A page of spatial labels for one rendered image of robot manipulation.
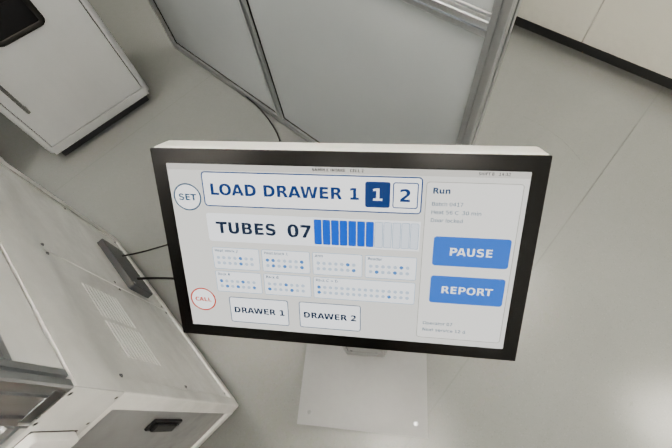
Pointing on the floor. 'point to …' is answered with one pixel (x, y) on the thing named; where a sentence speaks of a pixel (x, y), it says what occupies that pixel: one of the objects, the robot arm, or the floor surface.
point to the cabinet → (124, 330)
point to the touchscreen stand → (364, 390)
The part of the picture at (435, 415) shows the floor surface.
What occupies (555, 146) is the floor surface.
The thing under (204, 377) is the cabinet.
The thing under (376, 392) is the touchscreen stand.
